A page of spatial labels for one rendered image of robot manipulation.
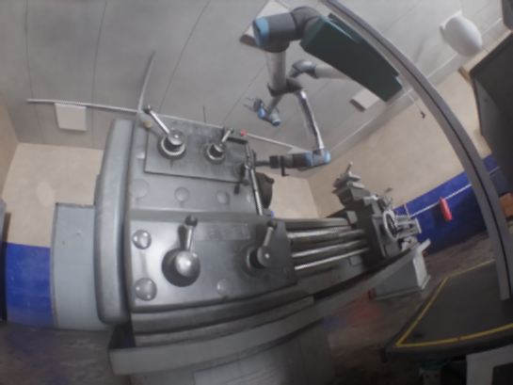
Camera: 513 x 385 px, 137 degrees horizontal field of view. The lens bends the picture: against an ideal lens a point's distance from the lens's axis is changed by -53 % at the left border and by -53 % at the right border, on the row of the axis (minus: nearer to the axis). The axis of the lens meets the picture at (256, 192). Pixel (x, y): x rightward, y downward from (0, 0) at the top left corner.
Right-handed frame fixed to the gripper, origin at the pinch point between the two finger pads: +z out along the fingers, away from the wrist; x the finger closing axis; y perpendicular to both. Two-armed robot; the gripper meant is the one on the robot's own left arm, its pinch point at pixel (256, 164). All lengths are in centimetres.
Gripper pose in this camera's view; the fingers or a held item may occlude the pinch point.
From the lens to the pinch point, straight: 131.1
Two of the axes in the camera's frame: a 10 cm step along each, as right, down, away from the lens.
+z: -9.9, 0.7, 1.3
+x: -1.4, -1.4, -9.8
